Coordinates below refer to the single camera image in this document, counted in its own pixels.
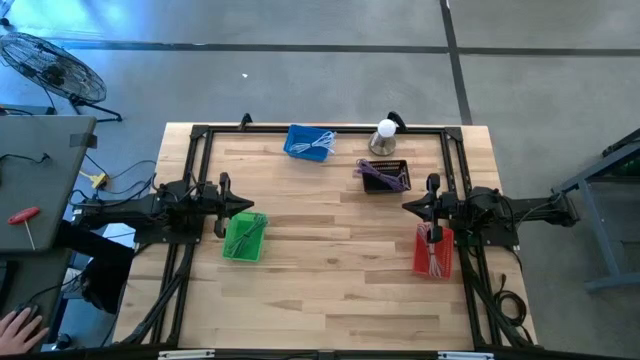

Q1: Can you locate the light blue USB cable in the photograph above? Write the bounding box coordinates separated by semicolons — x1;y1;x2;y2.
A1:
288;130;337;155

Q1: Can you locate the purple USB cable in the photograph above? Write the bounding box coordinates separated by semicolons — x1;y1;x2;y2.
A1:
353;158;410;193

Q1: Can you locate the black computer mouse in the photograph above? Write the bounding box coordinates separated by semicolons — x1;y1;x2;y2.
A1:
13;301;40;321

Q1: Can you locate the black coiled power cable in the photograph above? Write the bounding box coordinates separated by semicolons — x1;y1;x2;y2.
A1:
492;272;530;334

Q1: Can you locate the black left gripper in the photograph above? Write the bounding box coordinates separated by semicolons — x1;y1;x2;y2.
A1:
199;171;256;240

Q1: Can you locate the green USB cable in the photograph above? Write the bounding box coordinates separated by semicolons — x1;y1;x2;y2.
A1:
239;213;269;249
229;222;261;259

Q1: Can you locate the grey desk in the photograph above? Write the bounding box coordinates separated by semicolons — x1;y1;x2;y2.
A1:
0;113;99;257

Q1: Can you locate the workbench with blue-grey legs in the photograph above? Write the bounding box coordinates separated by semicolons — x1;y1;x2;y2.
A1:
551;127;640;295

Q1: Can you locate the blue plastic basket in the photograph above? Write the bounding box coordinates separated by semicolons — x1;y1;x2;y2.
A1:
282;123;337;163

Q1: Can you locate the red-handled hex key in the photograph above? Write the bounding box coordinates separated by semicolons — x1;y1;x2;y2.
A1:
6;206;41;252

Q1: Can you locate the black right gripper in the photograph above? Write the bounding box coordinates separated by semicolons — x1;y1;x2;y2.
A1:
401;172;459;245

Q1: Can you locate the person's hand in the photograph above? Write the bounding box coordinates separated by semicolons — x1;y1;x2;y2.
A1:
0;306;50;356

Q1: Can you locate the silver frame bracket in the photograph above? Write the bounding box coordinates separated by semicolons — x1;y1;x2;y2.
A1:
437;350;496;360
157;349;216;360

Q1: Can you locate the red plastic basket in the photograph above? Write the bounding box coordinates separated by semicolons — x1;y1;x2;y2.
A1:
412;222;455;280

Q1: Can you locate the yellow power plug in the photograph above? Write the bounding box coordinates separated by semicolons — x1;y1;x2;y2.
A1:
78;169;109;191

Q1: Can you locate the black floor fan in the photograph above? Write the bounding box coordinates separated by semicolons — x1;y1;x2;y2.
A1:
0;31;124;124

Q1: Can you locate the black aluminium table frame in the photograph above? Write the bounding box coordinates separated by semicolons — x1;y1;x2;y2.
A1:
113;112;539;360

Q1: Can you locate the black plastic basket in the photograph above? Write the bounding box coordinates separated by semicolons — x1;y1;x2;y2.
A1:
360;158;412;195

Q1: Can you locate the green plastic basket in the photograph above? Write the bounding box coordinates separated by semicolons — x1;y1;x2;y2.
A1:
221;211;269;263

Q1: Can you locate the person's leg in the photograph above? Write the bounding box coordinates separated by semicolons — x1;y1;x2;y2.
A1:
53;219;136;315

